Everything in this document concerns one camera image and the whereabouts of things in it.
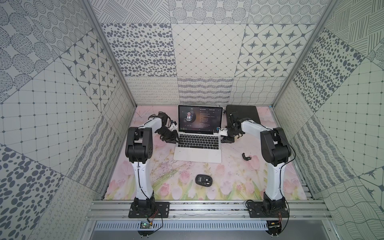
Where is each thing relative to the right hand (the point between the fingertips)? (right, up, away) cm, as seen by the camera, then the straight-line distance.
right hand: (225, 138), depth 102 cm
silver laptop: (-19, -2, -3) cm, 19 cm away
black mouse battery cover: (+11, -11, -9) cm, 18 cm away
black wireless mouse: (-15, -21, -20) cm, 33 cm away
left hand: (-33, -1, -2) cm, 33 cm away
